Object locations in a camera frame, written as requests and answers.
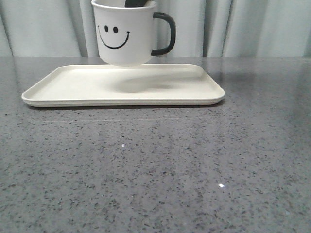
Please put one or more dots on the cream rectangular plastic tray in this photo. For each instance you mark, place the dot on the cream rectangular plastic tray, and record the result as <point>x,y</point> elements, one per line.
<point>108,85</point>

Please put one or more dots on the pale grey pleated curtain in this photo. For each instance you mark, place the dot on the pale grey pleated curtain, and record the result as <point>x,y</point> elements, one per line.
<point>205,28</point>

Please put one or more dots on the white smiley mug black handle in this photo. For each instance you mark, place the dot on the white smiley mug black handle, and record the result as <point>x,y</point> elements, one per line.
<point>125,35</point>

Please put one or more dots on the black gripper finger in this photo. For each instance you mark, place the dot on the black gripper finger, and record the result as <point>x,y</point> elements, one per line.
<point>135,3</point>

